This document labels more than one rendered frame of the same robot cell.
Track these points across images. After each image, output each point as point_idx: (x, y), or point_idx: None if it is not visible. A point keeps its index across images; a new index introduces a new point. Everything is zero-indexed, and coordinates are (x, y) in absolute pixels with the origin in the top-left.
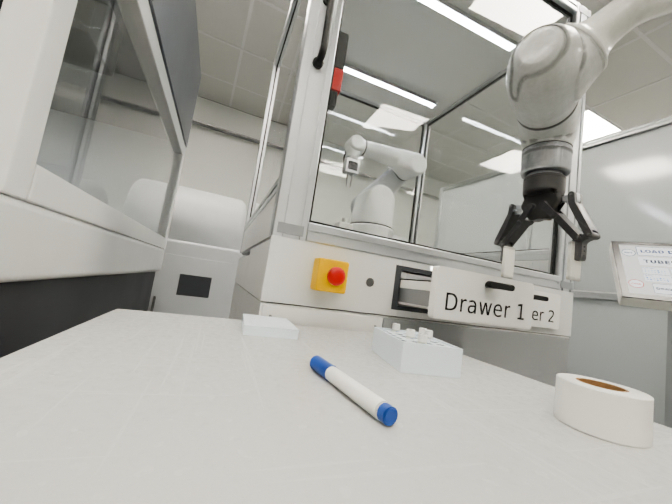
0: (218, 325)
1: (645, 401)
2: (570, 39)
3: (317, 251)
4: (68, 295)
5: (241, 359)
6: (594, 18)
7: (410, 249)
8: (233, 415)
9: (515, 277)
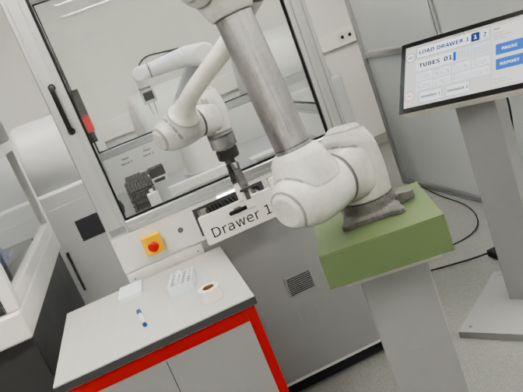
0: (110, 302)
1: (208, 292)
2: (166, 138)
3: (139, 233)
4: (42, 316)
5: (117, 320)
6: (176, 110)
7: (195, 196)
8: (112, 339)
9: None
